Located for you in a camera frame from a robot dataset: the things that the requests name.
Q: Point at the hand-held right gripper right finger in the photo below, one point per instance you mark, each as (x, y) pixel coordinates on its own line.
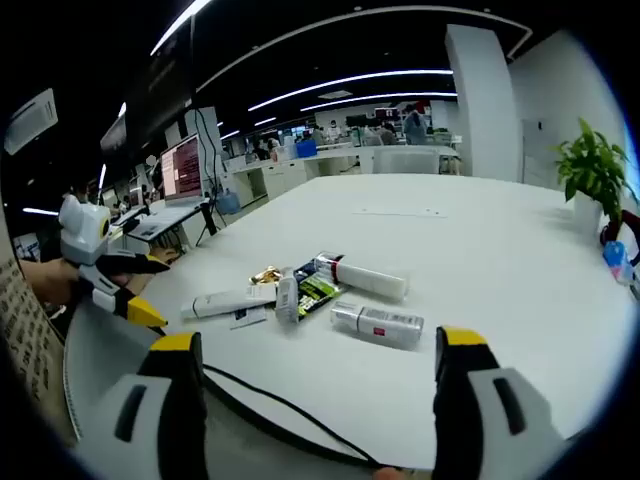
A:
(480, 400)

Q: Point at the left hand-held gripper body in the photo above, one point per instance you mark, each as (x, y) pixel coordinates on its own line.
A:
(82, 230)

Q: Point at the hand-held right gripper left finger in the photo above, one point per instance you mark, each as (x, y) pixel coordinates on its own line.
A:
(165, 400)

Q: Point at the white skincare tube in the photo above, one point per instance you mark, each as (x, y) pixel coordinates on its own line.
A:
(215, 302)

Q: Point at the small white spray bottle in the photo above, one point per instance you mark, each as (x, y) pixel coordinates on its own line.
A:
(385, 322)
(286, 300)

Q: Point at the white pump bottle red collar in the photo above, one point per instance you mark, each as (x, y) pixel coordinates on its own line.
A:
(370, 282)

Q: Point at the blue pink bottle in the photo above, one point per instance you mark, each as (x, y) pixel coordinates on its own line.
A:
(617, 260)

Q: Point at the blue storage bin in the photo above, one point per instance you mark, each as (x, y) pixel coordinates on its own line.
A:
(306, 150)

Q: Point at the person's left hand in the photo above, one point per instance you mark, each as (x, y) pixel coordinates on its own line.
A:
(65, 280)

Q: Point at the person's right hand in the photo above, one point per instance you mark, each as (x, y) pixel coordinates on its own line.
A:
(387, 474)

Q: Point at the white side desk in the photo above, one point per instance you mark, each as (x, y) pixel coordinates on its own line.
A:
(165, 217)

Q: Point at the person's beige printed shirt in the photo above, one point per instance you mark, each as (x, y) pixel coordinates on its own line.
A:
(25, 325)

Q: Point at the monitor with red screen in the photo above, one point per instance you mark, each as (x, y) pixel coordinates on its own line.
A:
(182, 165)

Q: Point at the blue water jug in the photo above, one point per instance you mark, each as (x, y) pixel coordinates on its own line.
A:
(230, 202)

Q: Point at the clear sachet blue print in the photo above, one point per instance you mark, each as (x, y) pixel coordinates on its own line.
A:
(247, 317)

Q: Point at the ceiling air conditioner unit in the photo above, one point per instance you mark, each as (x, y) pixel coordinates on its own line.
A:
(32, 120)

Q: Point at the gold foil sachet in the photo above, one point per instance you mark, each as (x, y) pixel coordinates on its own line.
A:
(265, 275)

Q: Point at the dark hanging screen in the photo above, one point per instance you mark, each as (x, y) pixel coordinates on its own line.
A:
(155, 85)

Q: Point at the white counter cabinets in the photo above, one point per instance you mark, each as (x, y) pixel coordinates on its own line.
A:
(280, 175)

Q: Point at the green black sachet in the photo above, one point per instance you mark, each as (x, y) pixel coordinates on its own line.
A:
(312, 295)

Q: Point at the white plant pot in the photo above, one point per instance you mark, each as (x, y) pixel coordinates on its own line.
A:
(586, 215)

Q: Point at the dark red object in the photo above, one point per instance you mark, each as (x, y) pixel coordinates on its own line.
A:
(631, 220)

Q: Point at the white office chair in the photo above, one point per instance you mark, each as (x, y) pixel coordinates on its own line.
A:
(405, 160)

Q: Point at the green potted plant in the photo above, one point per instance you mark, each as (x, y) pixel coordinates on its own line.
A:
(592, 165)

